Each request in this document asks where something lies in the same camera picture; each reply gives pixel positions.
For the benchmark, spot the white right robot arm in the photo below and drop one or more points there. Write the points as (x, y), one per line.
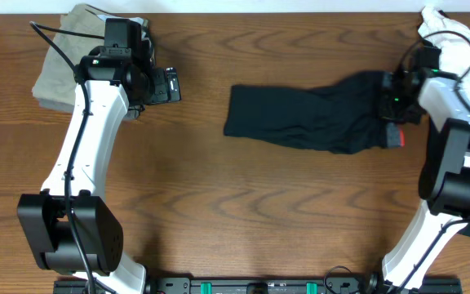
(444, 183)

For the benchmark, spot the folded grey trousers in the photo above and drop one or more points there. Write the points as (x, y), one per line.
(55, 86)

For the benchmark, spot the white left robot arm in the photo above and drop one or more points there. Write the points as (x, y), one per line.
(68, 226)

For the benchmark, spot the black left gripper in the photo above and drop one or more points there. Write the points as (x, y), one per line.
(158, 76)

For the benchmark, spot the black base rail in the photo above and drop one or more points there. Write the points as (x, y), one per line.
(345, 285)

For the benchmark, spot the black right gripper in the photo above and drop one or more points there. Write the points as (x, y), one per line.
(384, 96)

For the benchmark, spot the white crumpled cloth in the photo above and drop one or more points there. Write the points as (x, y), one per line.
(452, 37)

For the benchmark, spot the black leggings with red waistband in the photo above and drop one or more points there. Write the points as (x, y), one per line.
(342, 118)

